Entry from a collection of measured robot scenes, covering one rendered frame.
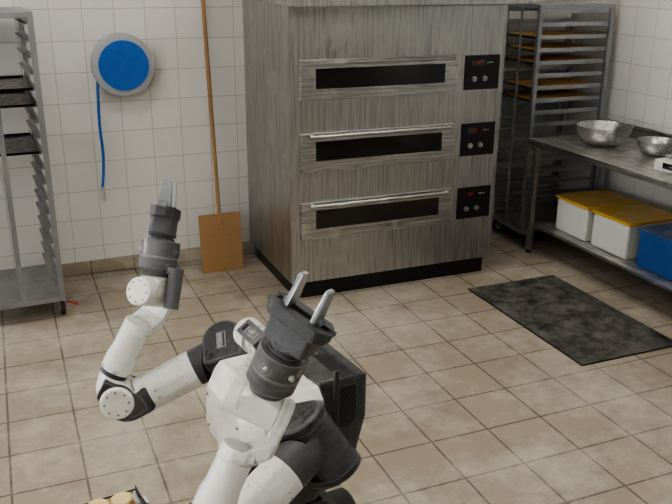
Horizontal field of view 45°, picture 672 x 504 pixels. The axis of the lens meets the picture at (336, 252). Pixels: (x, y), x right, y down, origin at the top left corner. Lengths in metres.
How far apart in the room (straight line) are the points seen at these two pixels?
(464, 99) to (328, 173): 1.04
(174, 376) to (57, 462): 1.98
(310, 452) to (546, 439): 2.50
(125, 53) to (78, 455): 2.73
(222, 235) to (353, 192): 1.10
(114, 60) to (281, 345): 4.33
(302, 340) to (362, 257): 4.07
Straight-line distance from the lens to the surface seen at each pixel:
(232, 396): 1.39
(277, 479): 1.53
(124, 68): 5.53
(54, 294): 5.26
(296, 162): 4.99
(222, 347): 1.89
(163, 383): 1.94
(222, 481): 1.43
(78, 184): 5.78
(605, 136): 5.87
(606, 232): 5.79
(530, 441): 3.92
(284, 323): 1.31
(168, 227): 1.87
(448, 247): 5.64
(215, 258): 5.79
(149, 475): 3.67
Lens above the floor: 2.06
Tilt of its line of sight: 19 degrees down
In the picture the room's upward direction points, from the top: straight up
